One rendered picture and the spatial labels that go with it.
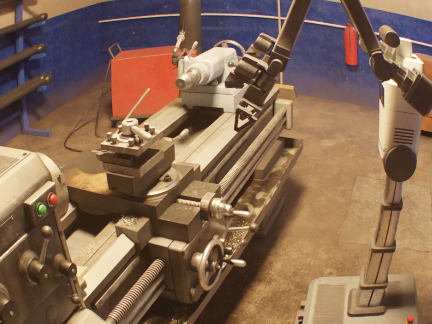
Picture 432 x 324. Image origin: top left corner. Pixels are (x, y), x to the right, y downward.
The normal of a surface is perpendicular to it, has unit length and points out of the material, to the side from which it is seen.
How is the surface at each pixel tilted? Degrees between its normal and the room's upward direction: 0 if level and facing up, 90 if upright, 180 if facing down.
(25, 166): 45
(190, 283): 90
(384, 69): 90
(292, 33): 91
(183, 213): 0
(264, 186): 0
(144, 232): 90
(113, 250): 36
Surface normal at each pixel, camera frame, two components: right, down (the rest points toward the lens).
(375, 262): -0.20, 0.43
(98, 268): 0.52, -0.65
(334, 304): -0.03, -0.90
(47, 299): 0.93, 0.14
